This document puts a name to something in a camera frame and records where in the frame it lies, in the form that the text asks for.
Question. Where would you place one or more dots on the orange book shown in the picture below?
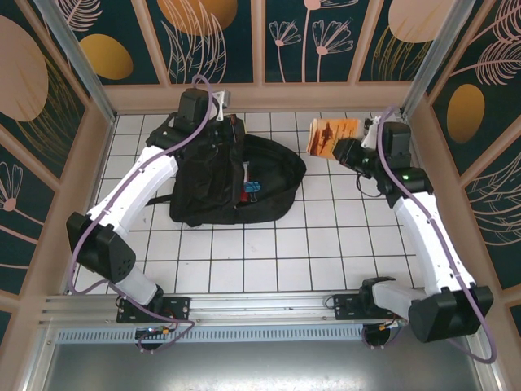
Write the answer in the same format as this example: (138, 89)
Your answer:
(325, 134)

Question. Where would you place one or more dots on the black backpack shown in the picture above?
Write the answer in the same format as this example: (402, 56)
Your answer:
(268, 179)

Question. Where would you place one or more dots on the blue binder clip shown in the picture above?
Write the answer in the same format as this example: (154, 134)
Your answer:
(253, 188)

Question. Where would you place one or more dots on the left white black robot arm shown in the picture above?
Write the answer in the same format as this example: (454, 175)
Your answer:
(134, 195)

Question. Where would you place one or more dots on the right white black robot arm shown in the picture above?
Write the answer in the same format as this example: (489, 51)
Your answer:
(431, 244)

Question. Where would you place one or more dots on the grey metal sheet panel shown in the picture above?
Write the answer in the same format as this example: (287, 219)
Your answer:
(260, 366)

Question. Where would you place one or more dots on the aluminium frame post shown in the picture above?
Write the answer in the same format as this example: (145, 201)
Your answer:
(435, 57)
(81, 69)

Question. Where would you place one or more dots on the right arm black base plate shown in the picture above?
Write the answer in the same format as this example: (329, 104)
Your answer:
(346, 307)

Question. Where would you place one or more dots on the aluminium mounting rail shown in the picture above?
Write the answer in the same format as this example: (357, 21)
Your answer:
(260, 303)

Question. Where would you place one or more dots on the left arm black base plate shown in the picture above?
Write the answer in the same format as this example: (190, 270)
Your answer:
(175, 307)

